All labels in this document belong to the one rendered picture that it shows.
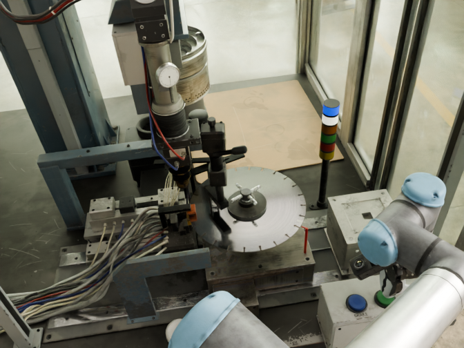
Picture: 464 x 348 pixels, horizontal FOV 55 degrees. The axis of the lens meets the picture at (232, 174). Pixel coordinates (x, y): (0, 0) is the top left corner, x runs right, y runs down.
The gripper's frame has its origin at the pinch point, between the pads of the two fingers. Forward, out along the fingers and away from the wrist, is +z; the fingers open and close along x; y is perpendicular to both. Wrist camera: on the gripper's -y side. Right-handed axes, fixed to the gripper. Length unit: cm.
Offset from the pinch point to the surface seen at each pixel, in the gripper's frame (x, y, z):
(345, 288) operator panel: 4.6, -7.4, 2.8
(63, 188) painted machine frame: 52, -81, -1
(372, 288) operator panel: 3.3, -1.0, 2.8
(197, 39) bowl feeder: 113, -33, -16
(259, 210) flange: 28.8, -24.1, -3.4
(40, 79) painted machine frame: 78, -85, -25
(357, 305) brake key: -1.0, -6.5, 1.8
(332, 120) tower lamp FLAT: 44.2, -0.3, -18.9
